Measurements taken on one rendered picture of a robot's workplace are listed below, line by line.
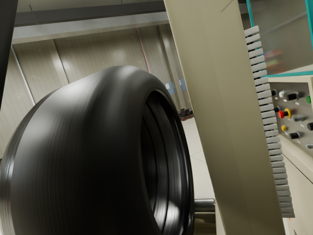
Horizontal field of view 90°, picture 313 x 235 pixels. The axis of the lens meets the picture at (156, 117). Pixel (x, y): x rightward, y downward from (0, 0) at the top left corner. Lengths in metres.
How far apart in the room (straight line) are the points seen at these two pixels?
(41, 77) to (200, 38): 8.65
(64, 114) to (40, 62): 8.73
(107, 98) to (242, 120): 0.27
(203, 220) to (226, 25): 0.62
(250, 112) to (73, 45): 8.86
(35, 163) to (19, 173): 0.04
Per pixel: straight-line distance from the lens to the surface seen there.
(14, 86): 9.11
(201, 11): 0.38
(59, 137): 0.28
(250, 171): 0.41
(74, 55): 8.88
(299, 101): 0.91
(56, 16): 7.89
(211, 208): 0.68
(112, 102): 0.27
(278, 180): 0.52
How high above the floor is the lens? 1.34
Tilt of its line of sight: 7 degrees down
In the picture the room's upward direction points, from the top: 16 degrees counter-clockwise
